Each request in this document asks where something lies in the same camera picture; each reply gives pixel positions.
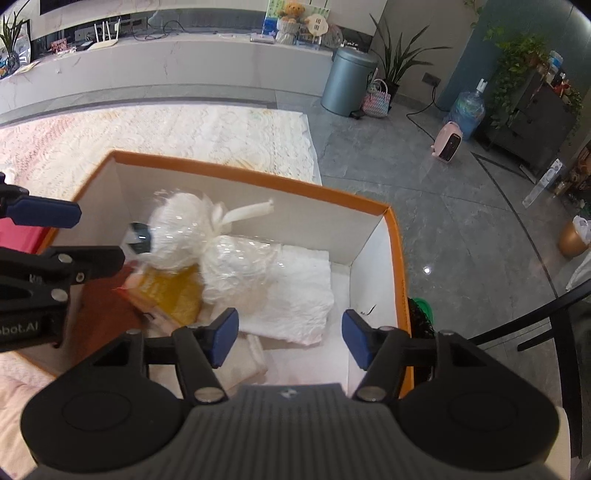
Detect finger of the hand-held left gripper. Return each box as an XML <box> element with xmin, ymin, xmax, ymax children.
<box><xmin>30</xmin><ymin>246</ymin><xmax>126</xmax><ymax>288</ymax></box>
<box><xmin>0</xmin><ymin>182</ymin><xmax>83</xmax><ymax>229</ymax></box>

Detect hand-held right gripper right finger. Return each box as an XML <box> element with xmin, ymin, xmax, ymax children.
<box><xmin>342</xmin><ymin>308</ymin><xmax>485</xmax><ymax>403</ymax></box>

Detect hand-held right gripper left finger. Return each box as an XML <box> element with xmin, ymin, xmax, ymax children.
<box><xmin>90</xmin><ymin>307</ymin><xmax>241</xmax><ymax>404</ymax></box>

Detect clear packet with yellow contents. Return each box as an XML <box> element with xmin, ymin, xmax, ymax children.
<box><xmin>112</xmin><ymin>264</ymin><xmax>205</xmax><ymax>325</ymax></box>

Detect white cloth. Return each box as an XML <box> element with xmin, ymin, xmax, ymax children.
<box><xmin>203</xmin><ymin>244</ymin><xmax>336</xmax><ymax>348</ymax></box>

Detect white plush toy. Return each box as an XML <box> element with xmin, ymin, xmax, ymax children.
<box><xmin>137</xmin><ymin>187</ymin><xmax>297</xmax><ymax>306</ymax></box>

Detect orange cardboard box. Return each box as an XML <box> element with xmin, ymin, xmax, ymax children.
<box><xmin>33</xmin><ymin>150</ymin><xmax>413</xmax><ymax>403</ymax></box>

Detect small dark shiny object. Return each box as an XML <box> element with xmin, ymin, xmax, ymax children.
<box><xmin>126</xmin><ymin>222</ymin><xmax>151</xmax><ymax>253</ymax></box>

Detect cream printed blanket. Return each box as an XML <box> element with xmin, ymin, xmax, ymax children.
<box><xmin>0</xmin><ymin>353</ymin><xmax>63</xmax><ymax>480</ymax></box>

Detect lace patterned tablecloth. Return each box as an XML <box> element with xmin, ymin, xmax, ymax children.
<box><xmin>0</xmin><ymin>104</ymin><xmax>323</xmax><ymax>205</ymax></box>

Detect green plant in glass vase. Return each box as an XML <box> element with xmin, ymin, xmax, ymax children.
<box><xmin>0</xmin><ymin>10</ymin><xmax>31</xmax><ymax>71</ymax></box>

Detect black metal chair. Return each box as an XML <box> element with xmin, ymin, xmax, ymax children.
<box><xmin>470</xmin><ymin>276</ymin><xmax>591</xmax><ymax>480</ymax></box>

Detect white wifi router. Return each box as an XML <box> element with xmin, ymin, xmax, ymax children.
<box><xmin>87</xmin><ymin>20</ymin><xmax>122</xmax><ymax>50</ymax></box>

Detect white marble tv console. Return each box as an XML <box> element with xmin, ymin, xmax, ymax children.
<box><xmin>0</xmin><ymin>31</ymin><xmax>336</xmax><ymax>121</ymax></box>

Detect pink space heater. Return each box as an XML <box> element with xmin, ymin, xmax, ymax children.
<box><xmin>430</xmin><ymin>120</ymin><xmax>468</xmax><ymax>164</ymax></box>

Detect pastel woven basket bag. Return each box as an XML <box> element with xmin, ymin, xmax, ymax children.
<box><xmin>361</xmin><ymin>79</ymin><xmax>393</xmax><ymax>119</ymax></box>

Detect tall white carton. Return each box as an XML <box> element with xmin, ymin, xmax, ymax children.
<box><xmin>522</xmin><ymin>158</ymin><xmax>567</xmax><ymax>208</ymax></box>

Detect blue water jug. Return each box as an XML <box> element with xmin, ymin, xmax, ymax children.
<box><xmin>448</xmin><ymin>79</ymin><xmax>486</xmax><ymax>140</ymax></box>

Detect white plastic bag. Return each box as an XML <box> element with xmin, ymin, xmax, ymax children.
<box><xmin>572</xmin><ymin>213</ymin><xmax>591</xmax><ymax>246</ymax></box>

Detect grey pedal trash can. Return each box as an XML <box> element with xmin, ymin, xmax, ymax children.
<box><xmin>320</xmin><ymin>45</ymin><xmax>380</xmax><ymax>118</ymax></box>

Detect dark drawer cabinet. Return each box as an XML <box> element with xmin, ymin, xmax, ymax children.
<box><xmin>479</xmin><ymin>68</ymin><xmax>581</xmax><ymax>175</ymax></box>

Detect potted snake plant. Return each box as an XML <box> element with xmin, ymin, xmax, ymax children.
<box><xmin>369</xmin><ymin>13</ymin><xmax>452</xmax><ymax>94</ymax></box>

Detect teddy bear bouquet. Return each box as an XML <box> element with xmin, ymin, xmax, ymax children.
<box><xmin>276</xmin><ymin>1</ymin><xmax>308</xmax><ymax>45</ymax></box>

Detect trailing pothos plant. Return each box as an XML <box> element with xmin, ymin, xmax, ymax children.
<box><xmin>481</xmin><ymin>27</ymin><xmax>551</xmax><ymax>128</ymax></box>

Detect round white paper sign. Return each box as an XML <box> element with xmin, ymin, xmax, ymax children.
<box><xmin>302</xmin><ymin>13</ymin><xmax>329</xmax><ymax>36</ymax></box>

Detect black cables on console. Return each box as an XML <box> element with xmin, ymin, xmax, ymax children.
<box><xmin>133</xmin><ymin>17</ymin><xmax>219</xmax><ymax>38</ymax></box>

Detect black floor cable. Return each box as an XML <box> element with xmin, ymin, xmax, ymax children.
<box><xmin>406</xmin><ymin>84</ymin><xmax>456</xmax><ymax>140</ymax></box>

